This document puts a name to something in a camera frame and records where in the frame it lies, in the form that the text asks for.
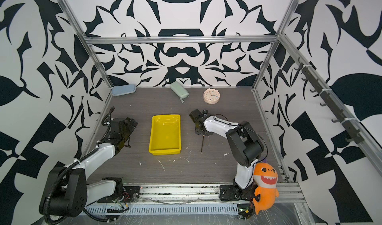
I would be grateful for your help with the orange shark plush toy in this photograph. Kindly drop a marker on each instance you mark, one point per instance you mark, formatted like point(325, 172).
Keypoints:
point(266, 177)

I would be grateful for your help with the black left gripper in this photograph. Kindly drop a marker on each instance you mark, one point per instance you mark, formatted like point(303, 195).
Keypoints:
point(131, 127)

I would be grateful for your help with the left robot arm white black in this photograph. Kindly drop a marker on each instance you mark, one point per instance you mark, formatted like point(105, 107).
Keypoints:
point(67, 192)

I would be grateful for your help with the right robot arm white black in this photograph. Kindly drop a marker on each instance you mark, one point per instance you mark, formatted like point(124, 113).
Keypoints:
point(245, 145)

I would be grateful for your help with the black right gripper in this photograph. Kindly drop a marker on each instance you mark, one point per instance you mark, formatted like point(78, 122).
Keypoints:
point(197, 131)

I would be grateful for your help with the white cable duct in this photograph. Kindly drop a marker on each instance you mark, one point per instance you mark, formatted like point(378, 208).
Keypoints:
point(170, 209)

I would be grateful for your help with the pink round alarm clock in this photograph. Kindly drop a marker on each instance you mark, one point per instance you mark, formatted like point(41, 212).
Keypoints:
point(211, 96)

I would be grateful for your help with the black wall hook rack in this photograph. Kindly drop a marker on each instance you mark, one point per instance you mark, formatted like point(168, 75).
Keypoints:
point(331, 101)

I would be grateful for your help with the yellow plastic bin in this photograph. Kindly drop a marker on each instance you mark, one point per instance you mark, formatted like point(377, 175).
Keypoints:
point(165, 137)

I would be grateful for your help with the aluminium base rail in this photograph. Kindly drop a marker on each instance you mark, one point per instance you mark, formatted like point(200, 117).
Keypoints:
point(167, 194)

